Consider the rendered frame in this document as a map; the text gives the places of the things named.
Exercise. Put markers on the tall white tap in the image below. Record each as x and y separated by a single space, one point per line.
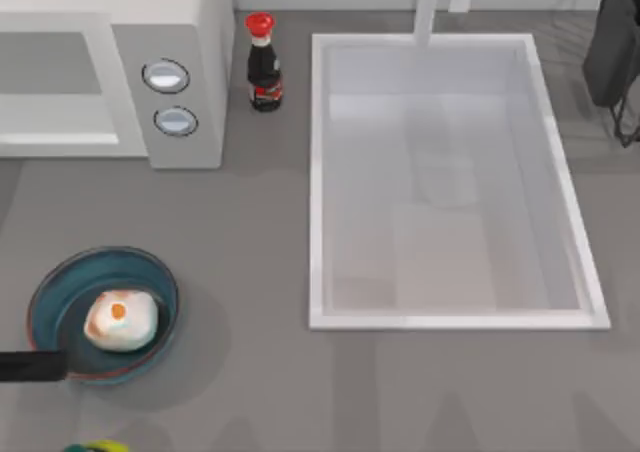
426 7

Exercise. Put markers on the dark bottle with red cap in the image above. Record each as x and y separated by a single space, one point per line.
264 72

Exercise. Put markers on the pale microwave oven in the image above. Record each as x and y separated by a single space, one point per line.
165 37

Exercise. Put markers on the yellow-green round object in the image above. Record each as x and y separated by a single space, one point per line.
100 446

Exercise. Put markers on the teal plate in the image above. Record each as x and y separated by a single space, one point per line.
75 292

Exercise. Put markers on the white bun with orange spot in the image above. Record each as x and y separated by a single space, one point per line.
121 320

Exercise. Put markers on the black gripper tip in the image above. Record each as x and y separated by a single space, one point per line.
30 365

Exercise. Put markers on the round grey microwave knob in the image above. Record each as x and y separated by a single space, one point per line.
175 120
165 75

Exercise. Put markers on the white sink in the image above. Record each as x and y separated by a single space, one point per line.
450 197

